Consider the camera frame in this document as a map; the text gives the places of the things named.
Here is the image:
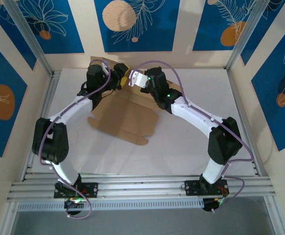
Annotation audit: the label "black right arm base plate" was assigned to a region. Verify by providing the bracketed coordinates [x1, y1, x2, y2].
[184, 179, 229, 196]

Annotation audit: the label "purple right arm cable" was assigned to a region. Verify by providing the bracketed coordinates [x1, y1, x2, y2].
[132, 60, 255, 213]

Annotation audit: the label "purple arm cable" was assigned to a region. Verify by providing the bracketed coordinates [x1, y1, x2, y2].
[132, 60, 255, 213]
[39, 60, 115, 220]

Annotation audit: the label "aluminium corner post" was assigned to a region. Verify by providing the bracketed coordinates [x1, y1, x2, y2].
[226, 0, 272, 72]
[3, 0, 55, 77]

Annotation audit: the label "grey slotted cable duct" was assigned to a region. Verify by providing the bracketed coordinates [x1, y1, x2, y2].
[17, 197, 205, 212]

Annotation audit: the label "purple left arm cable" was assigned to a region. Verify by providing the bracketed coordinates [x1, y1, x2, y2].
[39, 60, 115, 220]

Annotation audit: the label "aluminium frame leg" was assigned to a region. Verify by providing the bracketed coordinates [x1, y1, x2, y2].
[0, 202, 20, 235]
[264, 195, 285, 235]

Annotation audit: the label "brown cardboard paper box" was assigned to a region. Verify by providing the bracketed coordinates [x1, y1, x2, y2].
[87, 55, 180, 147]

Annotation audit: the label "aluminium frame cross rails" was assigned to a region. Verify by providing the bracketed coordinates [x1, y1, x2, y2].
[6, 174, 273, 203]

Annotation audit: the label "aluminium side rail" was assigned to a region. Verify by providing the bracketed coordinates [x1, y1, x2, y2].
[22, 71, 61, 176]
[227, 70, 262, 176]

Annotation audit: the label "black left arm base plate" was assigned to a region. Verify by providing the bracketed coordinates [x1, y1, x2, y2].
[53, 182, 98, 199]

